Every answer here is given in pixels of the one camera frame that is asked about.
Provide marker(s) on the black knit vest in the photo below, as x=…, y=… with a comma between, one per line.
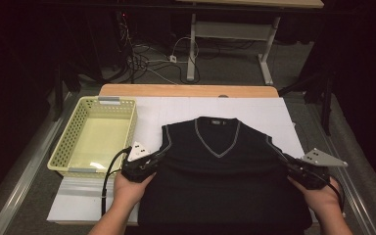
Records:
x=222, y=182

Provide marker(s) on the person's right hand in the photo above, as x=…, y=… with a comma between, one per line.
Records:
x=323, y=199

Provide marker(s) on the yellow plastic basket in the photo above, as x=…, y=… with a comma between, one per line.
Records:
x=101, y=143

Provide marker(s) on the black stand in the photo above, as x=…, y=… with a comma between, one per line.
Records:
x=326, y=111
x=58, y=94

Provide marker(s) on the person's left hand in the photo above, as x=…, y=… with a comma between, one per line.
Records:
x=129, y=192

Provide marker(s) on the white-framed desk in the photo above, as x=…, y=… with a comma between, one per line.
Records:
x=231, y=31

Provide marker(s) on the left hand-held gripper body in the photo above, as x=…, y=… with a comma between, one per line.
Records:
x=137, y=171

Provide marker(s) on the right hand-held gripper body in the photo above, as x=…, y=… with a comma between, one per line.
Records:
x=310, y=178

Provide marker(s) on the white board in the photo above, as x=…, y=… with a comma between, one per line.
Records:
x=182, y=107

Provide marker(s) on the white power adapter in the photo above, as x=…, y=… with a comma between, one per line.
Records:
x=173, y=59

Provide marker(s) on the dark round grommet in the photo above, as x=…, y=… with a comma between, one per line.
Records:
x=223, y=96

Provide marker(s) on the metal floor rail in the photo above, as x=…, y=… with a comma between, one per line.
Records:
x=352, y=196
x=29, y=169

